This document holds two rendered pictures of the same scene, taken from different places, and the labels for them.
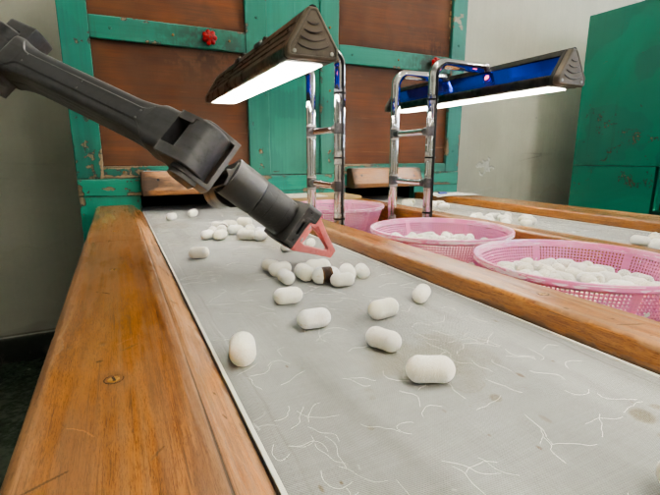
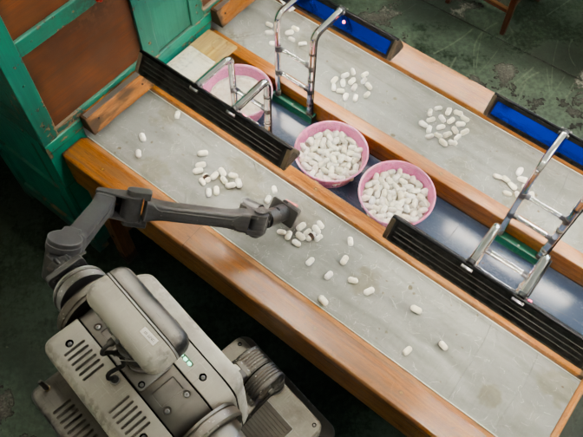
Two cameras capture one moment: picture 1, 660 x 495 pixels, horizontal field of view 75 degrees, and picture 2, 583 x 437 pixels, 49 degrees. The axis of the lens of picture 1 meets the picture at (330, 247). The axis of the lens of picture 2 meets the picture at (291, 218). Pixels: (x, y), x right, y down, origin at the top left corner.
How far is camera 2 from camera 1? 182 cm
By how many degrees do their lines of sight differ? 52
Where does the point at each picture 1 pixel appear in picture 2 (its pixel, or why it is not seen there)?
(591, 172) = not seen: outside the picture
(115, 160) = (60, 118)
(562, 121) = not seen: outside the picture
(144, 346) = (307, 314)
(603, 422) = (403, 293)
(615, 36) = not seen: outside the picture
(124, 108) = (225, 223)
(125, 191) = (73, 132)
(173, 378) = (325, 322)
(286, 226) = (286, 219)
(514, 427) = (388, 302)
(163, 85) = (74, 48)
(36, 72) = (172, 218)
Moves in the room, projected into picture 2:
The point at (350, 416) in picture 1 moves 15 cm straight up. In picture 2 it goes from (358, 311) to (363, 293)
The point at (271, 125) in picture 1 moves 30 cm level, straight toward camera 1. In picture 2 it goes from (152, 17) to (193, 71)
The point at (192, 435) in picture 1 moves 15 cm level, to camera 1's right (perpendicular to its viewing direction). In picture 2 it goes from (343, 335) to (386, 315)
